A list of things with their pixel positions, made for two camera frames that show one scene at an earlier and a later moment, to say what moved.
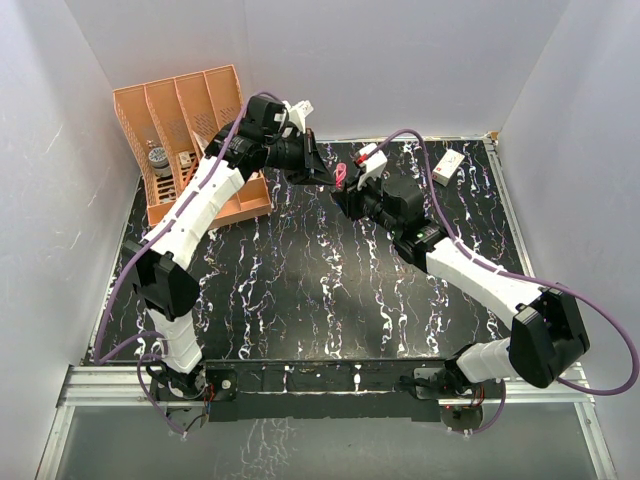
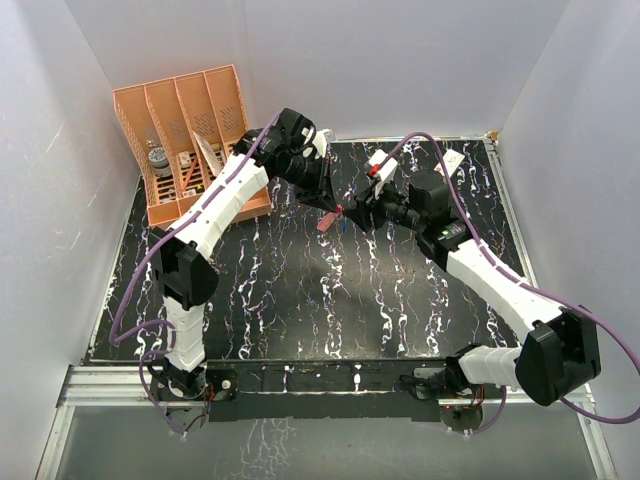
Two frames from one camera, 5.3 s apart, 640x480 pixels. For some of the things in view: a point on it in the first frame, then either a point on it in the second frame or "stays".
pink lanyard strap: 341,170 → 326,220
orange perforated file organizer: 159,118 stays
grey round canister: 159,160 stays
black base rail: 309,391 stays
